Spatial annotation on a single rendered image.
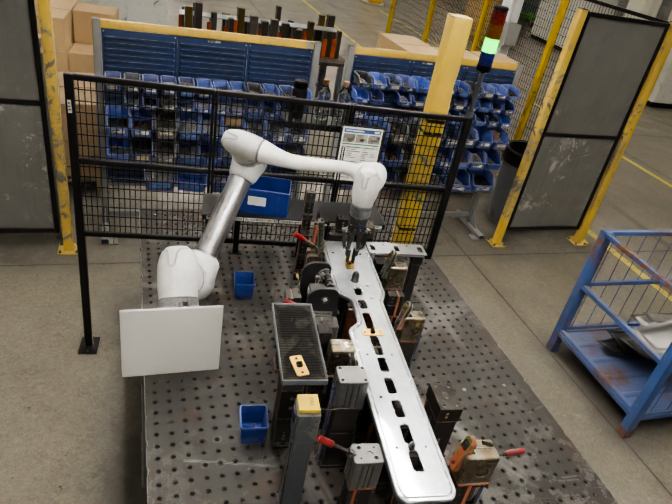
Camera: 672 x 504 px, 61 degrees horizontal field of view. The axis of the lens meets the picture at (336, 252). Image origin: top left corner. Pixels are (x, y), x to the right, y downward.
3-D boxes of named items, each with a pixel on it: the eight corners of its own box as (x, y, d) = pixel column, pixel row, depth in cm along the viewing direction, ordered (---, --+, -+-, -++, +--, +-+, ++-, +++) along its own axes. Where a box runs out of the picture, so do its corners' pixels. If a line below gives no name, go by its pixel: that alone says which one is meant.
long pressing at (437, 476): (468, 501, 162) (469, 497, 161) (392, 505, 157) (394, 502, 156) (364, 243, 275) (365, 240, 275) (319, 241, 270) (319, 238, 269)
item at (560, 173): (493, 247, 506) (580, 8, 403) (485, 239, 517) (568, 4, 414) (586, 245, 541) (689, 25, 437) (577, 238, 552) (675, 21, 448)
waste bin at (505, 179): (542, 231, 551) (571, 162, 514) (498, 231, 535) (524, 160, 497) (515, 206, 591) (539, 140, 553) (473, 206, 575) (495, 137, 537)
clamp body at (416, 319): (411, 386, 239) (432, 322, 221) (383, 386, 236) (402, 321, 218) (405, 370, 247) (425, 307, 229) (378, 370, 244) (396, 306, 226)
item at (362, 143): (373, 184, 297) (386, 128, 281) (331, 181, 292) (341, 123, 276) (372, 182, 299) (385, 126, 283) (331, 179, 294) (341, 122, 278)
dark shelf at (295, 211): (384, 230, 288) (386, 225, 286) (201, 219, 267) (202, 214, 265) (374, 209, 306) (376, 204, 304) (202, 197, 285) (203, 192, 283)
